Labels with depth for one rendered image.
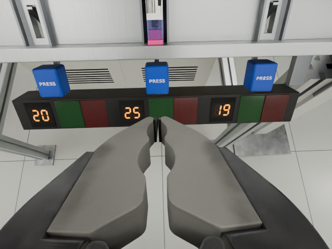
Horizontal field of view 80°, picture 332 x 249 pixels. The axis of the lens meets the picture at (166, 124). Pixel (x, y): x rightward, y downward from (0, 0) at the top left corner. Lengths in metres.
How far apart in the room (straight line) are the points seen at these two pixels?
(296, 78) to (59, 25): 0.28
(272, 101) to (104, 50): 0.20
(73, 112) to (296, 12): 0.26
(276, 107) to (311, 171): 0.83
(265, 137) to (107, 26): 0.89
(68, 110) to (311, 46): 0.26
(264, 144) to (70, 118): 0.86
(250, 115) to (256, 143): 0.72
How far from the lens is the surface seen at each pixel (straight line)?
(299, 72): 0.31
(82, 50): 0.20
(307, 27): 0.26
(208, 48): 0.20
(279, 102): 0.28
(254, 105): 0.27
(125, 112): 0.25
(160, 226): 0.89
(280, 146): 1.03
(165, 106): 0.24
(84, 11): 0.22
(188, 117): 0.25
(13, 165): 1.10
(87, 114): 0.26
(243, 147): 0.96
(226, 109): 0.26
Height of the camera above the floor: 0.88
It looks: 72 degrees down
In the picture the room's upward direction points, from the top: 2 degrees clockwise
